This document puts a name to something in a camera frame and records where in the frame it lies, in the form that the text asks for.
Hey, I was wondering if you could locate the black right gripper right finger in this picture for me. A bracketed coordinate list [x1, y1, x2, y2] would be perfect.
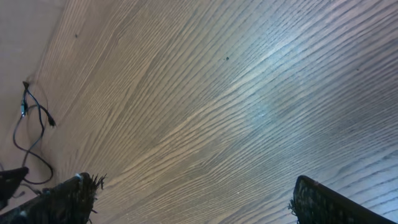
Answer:
[288, 175, 395, 224]

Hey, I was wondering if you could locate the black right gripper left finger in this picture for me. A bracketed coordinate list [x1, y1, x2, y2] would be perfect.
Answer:
[1, 172, 106, 224]

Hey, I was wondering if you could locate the black thin USB cable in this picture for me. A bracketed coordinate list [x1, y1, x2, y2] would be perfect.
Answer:
[12, 81, 57, 185]

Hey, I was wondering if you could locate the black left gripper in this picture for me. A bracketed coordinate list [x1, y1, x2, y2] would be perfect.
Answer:
[0, 167, 29, 210]

